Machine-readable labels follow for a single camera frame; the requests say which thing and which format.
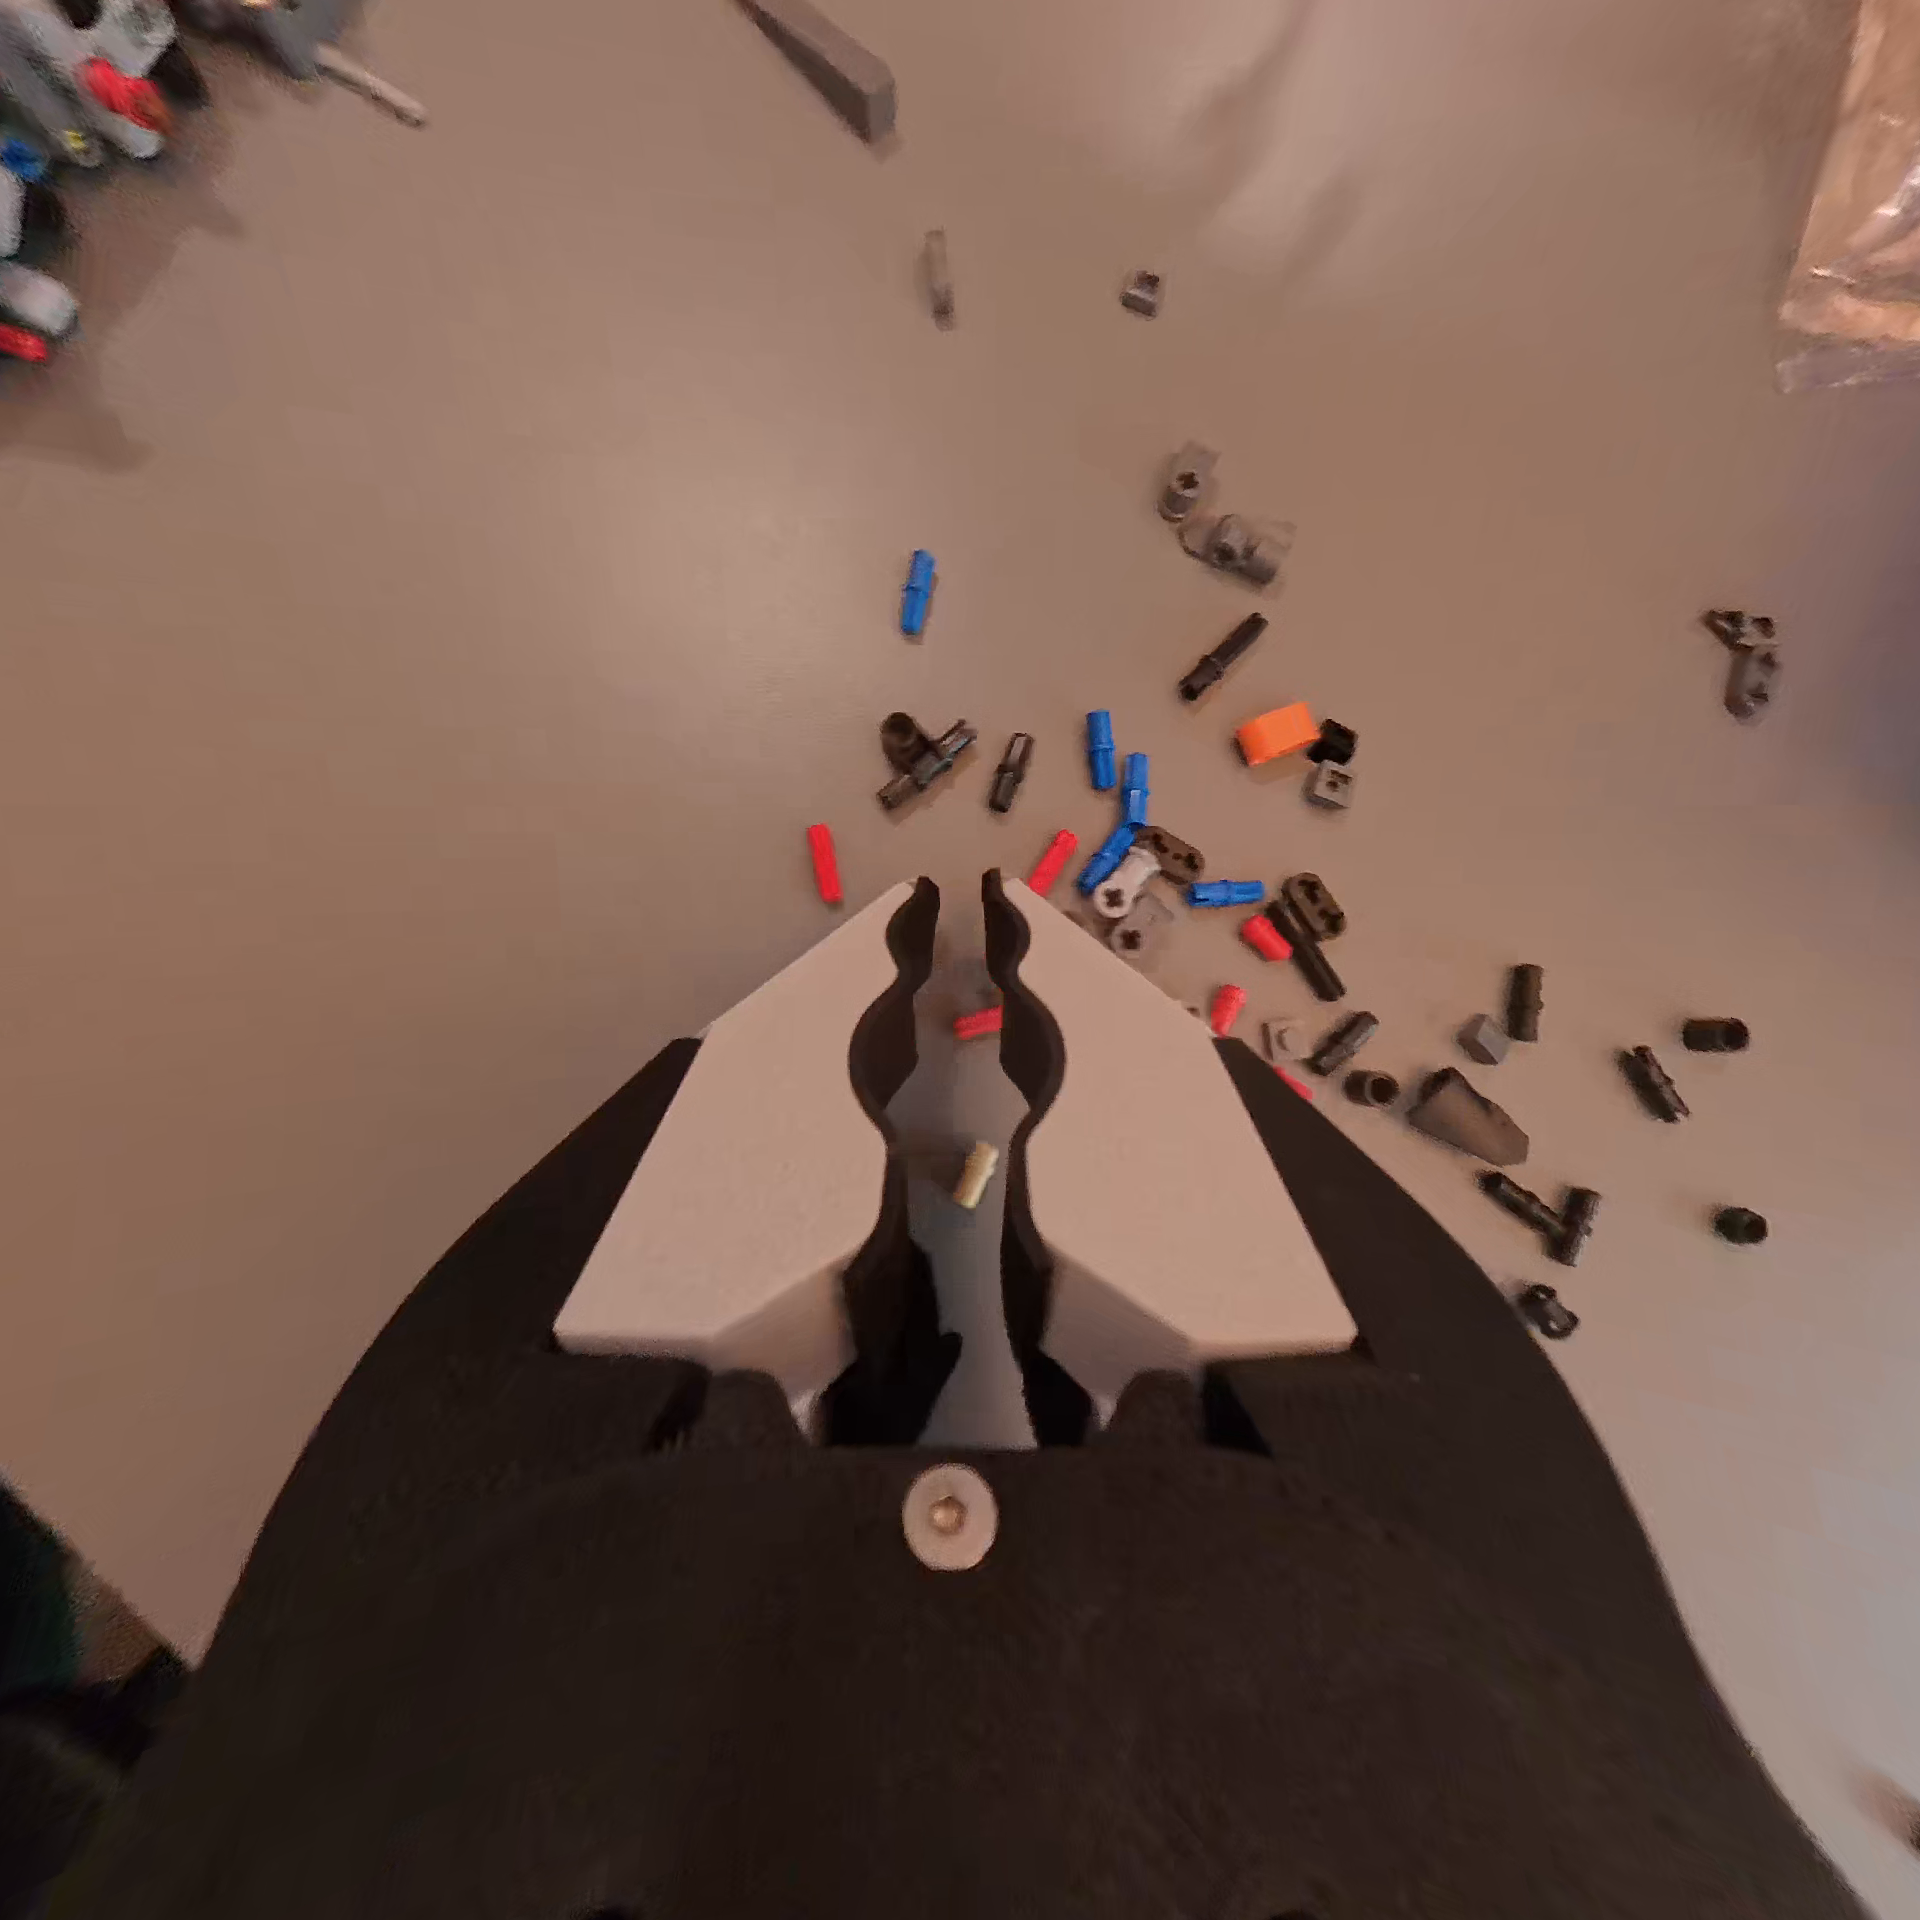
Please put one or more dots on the partly built lego model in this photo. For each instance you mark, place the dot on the partly built lego model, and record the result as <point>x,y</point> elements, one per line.
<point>89,90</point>

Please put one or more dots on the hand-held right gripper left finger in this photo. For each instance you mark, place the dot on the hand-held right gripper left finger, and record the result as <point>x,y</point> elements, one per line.
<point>734,1184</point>

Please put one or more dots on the tan lego pin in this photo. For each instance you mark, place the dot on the tan lego pin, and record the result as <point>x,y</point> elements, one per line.
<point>976,1172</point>

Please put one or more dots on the pile of lego pieces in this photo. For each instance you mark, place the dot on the pile of lego pieces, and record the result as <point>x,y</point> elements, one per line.
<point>1277,733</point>

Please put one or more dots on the grey wedge lego piece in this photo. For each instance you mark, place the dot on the grey wedge lego piece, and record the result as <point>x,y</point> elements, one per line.
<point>832,59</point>

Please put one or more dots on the flat clear plastic bag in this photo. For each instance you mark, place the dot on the flat clear plastic bag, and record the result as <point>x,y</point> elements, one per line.
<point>1861,194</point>

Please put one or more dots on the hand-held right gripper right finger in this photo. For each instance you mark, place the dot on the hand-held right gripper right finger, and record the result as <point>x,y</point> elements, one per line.
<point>1184,1200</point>

